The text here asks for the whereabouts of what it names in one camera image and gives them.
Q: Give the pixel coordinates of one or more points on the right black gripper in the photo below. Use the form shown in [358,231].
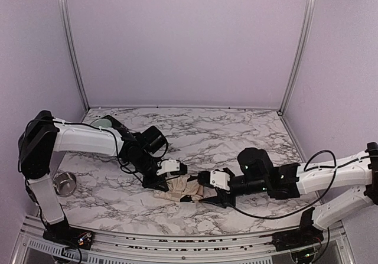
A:
[225,191]

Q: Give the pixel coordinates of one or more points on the beige folding umbrella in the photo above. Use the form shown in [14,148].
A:
[184,188]

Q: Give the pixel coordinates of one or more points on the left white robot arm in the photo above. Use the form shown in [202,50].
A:
[46,135]

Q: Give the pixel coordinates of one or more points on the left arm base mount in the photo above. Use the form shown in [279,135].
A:
[65,234]

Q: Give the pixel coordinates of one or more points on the steel cup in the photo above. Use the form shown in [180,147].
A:
[65,184]

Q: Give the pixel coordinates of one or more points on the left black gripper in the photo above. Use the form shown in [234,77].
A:
[156,180]

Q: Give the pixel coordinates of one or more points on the black patterned mat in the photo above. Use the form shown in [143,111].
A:
[118,126]

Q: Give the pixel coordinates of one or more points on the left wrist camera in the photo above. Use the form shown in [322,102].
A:
[171,166]

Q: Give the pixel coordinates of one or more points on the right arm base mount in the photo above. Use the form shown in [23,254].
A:
[306,234]

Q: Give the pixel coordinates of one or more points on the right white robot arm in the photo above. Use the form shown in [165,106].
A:
[358,172]

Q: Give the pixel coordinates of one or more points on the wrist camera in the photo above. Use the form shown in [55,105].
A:
[171,166]
[215,179]

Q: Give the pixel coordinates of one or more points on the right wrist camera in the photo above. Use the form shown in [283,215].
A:
[215,179]

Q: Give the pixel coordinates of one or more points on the right aluminium frame post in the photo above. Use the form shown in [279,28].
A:
[300,49]

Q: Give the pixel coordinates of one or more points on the front aluminium rail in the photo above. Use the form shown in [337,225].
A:
[113,247]

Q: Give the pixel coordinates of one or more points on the green bowl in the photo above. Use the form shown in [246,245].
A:
[102,123]

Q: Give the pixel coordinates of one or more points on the left aluminium frame post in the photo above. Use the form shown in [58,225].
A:
[64,10]

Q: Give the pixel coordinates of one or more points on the aluminium frame post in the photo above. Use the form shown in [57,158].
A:
[64,10]
[300,49]

